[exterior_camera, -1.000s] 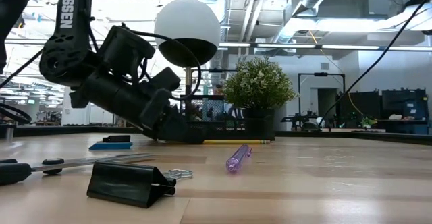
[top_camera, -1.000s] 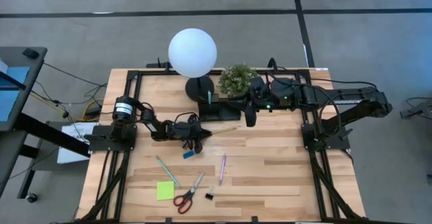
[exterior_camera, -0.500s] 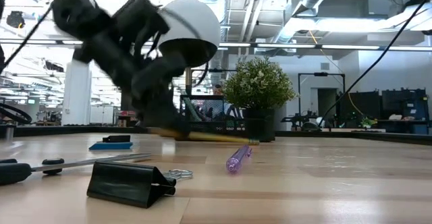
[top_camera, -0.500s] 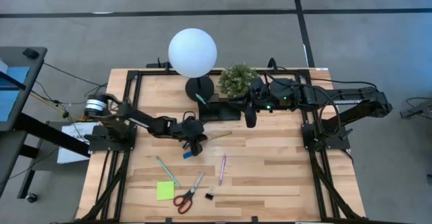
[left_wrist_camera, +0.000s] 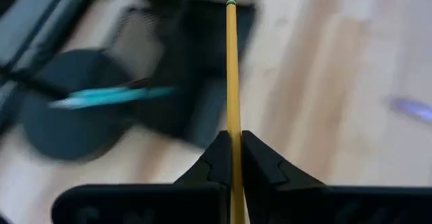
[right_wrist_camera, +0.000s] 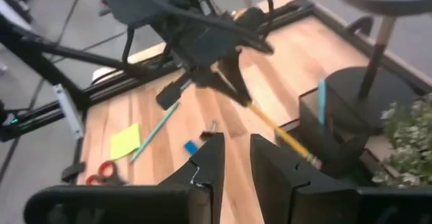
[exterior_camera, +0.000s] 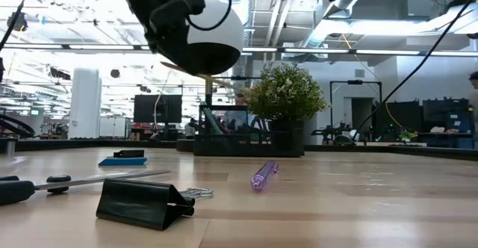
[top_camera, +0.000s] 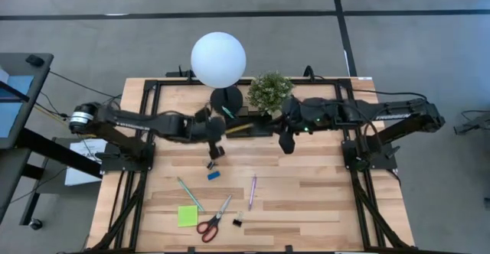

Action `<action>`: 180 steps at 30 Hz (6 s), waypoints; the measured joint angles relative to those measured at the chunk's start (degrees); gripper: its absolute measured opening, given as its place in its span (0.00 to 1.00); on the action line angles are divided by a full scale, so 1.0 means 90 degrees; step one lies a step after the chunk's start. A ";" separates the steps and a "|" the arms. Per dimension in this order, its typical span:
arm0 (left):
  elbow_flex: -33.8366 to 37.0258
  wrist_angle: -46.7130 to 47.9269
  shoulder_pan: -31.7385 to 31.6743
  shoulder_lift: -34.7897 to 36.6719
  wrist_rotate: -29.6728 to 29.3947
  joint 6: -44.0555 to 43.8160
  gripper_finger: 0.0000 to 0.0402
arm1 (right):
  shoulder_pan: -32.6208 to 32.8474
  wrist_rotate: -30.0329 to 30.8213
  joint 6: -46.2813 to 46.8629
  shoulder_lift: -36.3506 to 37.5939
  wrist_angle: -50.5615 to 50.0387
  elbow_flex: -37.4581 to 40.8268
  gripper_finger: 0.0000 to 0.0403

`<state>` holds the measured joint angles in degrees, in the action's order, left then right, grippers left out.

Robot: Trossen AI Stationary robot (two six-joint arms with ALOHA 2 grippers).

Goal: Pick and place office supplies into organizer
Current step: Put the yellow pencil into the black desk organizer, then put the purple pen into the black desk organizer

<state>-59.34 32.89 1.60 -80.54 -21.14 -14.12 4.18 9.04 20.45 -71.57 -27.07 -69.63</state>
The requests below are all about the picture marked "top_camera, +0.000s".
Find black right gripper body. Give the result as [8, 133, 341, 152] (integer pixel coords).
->
[281, 96, 345, 135]

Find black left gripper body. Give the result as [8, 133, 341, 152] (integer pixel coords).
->
[189, 107, 227, 145]

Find slim teal pencil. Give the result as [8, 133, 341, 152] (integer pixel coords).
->
[176, 176, 206, 213]

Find translucent purple pen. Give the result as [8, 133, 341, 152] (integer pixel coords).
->
[247, 174, 258, 212]

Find metal scissors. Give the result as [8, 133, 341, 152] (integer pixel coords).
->
[196, 194, 234, 244]

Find black mesh desk organizer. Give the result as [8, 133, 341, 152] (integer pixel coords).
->
[223, 106, 286, 139]

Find small potted green plant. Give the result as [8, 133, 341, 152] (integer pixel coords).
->
[247, 71, 295, 116]

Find green sticky note pad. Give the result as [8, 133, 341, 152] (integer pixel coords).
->
[177, 204, 199, 229]

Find white globe table lamp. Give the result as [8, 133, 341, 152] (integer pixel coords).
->
[190, 31, 247, 116]

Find white paper sheets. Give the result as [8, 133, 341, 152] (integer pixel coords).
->
[64, 138, 109, 187]

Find black desk stand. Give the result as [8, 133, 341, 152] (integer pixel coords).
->
[0, 127, 104, 226]

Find black tripod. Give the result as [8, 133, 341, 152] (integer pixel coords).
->
[453, 110, 490, 136]

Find grey desk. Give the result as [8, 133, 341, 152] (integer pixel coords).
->
[0, 52, 54, 150]

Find black computer mouse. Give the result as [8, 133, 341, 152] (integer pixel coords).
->
[25, 54, 45, 67]

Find blue screen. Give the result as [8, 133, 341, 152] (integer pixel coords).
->
[0, 74, 35, 139]

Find black aluminium table frame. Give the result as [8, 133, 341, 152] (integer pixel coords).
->
[86, 77, 417, 254]

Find long black hanging cable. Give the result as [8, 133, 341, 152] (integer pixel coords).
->
[346, 88, 429, 102]

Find black floor cable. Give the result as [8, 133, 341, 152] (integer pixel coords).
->
[48, 70, 123, 100]

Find yellow cable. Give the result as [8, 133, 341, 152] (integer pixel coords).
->
[33, 103, 96, 138]

